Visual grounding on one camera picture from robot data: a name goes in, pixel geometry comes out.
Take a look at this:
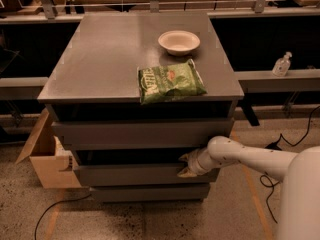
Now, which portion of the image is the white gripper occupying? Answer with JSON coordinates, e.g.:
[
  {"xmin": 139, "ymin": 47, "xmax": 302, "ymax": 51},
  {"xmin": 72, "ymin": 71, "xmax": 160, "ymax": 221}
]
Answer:
[{"xmin": 177, "ymin": 148, "xmax": 217, "ymax": 178}]

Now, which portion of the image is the grey drawer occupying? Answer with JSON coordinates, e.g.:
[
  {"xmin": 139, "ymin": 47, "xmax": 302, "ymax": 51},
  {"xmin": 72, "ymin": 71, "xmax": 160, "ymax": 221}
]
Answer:
[
  {"xmin": 74, "ymin": 163, "xmax": 219, "ymax": 187},
  {"xmin": 90, "ymin": 183, "xmax": 210, "ymax": 202},
  {"xmin": 52, "ymin": 119, "xmax": 234, "ymax": 150}
]

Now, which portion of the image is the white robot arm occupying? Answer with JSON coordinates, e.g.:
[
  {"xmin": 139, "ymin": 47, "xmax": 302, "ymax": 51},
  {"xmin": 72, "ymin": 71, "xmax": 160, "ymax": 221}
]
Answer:
[{"xmin": 178, "ymin": 136, "xmax": 320, "ymax": 240}]

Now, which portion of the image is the grey bottom drawer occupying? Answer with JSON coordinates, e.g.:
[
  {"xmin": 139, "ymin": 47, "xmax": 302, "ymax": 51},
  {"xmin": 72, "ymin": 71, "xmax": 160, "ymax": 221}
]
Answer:
[{"xmin": 90, "ymin": 183, "xmax": 210, "ymax": 202}]

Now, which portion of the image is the grey top drawer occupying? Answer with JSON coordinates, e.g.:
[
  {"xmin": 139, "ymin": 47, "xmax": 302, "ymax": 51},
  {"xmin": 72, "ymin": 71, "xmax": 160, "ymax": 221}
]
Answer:
[{"xmin": 52, "ymin": 119, "xmax": 234, "ymax": 150}]

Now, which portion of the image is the grey drawer cabinet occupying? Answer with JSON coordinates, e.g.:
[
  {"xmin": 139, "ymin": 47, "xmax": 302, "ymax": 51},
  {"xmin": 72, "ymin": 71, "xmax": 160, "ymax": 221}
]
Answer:
[{"xmin": 37, "ymin": 13, "xmax": 245, "ymax": 204}]

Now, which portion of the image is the open cardboard box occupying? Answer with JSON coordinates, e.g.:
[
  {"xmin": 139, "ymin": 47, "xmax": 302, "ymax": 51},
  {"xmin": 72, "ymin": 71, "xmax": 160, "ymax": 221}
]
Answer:
[{"xmin": 16, "ymin": 109, "xmax": 81, "ymax": 189}]

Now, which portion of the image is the green chip bag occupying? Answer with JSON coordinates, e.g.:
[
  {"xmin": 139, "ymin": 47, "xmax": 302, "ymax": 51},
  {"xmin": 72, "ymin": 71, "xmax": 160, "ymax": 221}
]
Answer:
[{"xmin": 137, "ymin": 59, "xmax": 207, "ymax": 105}]

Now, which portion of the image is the black power adapter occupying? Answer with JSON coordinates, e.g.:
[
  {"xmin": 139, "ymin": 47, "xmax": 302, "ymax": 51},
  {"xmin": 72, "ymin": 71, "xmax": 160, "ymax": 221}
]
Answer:
[{"xmin": 265, "ymin": 142, "xmax": 282, "ymax": 151}]

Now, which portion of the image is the white bowl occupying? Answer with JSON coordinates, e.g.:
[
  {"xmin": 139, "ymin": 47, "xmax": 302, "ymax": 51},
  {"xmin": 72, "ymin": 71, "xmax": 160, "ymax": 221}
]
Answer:
[{"xmin": 158, "ymin": 30, "xmax": 200, "ymax": 56}]

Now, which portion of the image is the clear sanitizer pump bottle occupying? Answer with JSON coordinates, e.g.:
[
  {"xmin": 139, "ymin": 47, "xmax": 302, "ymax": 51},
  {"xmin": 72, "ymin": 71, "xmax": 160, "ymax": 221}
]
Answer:
[{"xmin": 272, "ymin": 52, "xmax": 292, "ymax": 77}]

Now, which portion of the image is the black cable left floor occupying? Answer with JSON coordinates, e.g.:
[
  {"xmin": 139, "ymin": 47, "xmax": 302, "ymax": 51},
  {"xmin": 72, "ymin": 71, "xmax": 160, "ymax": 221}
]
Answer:
[{"xmin": 34, "ymin": 192, "xmax": 93, "ymax": 240}]

